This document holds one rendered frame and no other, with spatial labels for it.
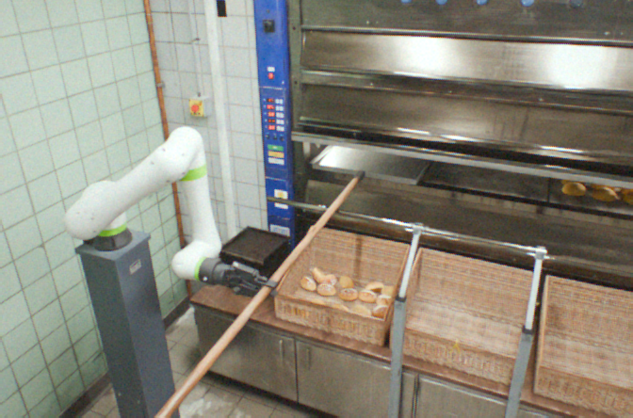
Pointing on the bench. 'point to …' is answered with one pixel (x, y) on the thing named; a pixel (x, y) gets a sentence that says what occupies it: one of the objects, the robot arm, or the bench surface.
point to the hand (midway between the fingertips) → (267, 287)
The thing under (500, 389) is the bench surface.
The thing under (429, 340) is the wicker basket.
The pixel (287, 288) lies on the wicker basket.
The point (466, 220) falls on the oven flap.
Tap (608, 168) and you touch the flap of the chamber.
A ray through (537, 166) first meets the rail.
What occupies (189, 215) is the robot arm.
